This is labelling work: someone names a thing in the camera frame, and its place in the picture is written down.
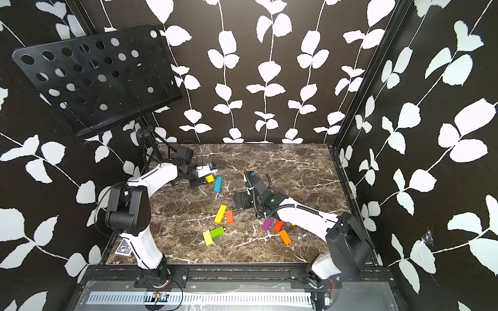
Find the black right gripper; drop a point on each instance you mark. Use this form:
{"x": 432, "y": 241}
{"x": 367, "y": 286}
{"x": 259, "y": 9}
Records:
{"x": 245, "y": 195}

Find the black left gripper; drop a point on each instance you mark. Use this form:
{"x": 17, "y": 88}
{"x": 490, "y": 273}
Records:
{"x": 200, "y": 180}

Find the red-orange small block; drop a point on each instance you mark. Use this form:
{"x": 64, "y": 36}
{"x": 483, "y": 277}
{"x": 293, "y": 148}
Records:
{"x": 229, "y": 217}

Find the cyan block group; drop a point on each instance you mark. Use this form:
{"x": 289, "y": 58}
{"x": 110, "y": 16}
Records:
{"x": 218, "y": 184}

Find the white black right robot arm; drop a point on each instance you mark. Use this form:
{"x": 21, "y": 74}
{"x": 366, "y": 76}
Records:
{"x": 349, "y": 247}

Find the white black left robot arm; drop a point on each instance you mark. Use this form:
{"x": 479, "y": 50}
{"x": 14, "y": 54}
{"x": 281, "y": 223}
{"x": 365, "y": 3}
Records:
{"x": 129, "y": 213}

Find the yellow long block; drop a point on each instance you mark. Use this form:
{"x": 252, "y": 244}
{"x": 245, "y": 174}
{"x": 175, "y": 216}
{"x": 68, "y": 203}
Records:
{"x": 220, "y": 214}

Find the purple block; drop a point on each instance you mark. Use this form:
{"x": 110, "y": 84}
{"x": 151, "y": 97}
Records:
{"x": 267, "y": 224}

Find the green block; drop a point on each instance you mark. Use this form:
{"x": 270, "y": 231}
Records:
{"x": 217, "y": 232}

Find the red block right group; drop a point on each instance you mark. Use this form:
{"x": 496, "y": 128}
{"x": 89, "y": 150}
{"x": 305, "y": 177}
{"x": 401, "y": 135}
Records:
{"x": 278, "y": 226}

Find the light yellow-green block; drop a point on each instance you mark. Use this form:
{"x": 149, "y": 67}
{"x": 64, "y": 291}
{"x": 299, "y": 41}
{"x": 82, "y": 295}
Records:
{"x": 207, "y": 238}

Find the orange block lower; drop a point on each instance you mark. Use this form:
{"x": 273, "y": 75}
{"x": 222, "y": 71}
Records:
{"x": 285, "y": 237}

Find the black perforated music stand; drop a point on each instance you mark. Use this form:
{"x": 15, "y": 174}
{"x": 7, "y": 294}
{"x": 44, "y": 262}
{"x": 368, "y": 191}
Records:
{"x": 103, "y": 81}

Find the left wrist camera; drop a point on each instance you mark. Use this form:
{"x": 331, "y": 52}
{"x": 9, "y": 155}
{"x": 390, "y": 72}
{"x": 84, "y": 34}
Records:
{"x": 184, "y": 155}

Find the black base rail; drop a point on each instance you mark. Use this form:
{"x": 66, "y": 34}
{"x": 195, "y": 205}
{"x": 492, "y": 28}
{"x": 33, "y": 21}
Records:
{"x": 297, "y": 274}

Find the white slotted cable duct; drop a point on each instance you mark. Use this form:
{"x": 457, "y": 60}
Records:
{"x": 174, "y": 299}

